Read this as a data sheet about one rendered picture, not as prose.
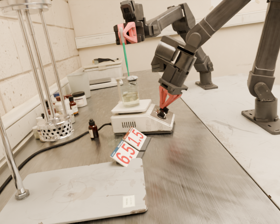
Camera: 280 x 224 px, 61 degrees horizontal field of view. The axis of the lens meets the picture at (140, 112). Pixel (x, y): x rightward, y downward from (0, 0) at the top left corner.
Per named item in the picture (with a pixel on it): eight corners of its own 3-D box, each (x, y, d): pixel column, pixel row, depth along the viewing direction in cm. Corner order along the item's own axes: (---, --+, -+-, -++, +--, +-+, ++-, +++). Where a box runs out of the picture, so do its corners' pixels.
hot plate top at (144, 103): (152, 101, 87) (151, 98, 87) (146, 111, 76) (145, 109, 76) (121, 103, 90) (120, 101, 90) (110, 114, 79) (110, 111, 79)
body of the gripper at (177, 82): (156, 82, 79) (166, 62, 76) (172, 83, 86) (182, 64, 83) (170, 93, 75) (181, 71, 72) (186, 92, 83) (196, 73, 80)
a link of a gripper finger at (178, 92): (147, 103, 83) (158, 79, 79) (159, 102, 88) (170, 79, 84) (162, 114, 79) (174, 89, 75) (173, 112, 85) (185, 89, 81)
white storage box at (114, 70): (125, 73, 225) (122, 57, 220) (124, 79, 190) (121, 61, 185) (93, 78, 225) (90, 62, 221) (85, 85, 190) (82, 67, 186)
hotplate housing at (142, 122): (175, 119, 88) (173, 98, 86) (172, 134, 76) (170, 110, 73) (118, 122, 93) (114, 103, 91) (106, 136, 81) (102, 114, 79)
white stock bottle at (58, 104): (73, 116, 111) (67, 93, 107) (72, 120, 105) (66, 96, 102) (59, 119, 109) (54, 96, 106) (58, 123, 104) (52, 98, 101)
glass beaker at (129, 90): (120, 110, 79) (115, 85, 77) (126, 105, 85) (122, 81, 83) (140, 109, 77) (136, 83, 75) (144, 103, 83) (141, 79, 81)
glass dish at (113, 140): (127, 143, 74) (126, 137, 73) (111, 149, 72) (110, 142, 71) (121, 138, 79) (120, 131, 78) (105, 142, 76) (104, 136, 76)
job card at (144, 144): (151, 137, 75) (150, 125, 74) (145, 151, 67) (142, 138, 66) (133, 138, 77) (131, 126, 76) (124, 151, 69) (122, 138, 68)
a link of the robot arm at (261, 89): (254, 83, 68) (276, 82, 66) (251, 77, 76) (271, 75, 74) (254, 104, 70) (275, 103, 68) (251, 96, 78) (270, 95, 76)
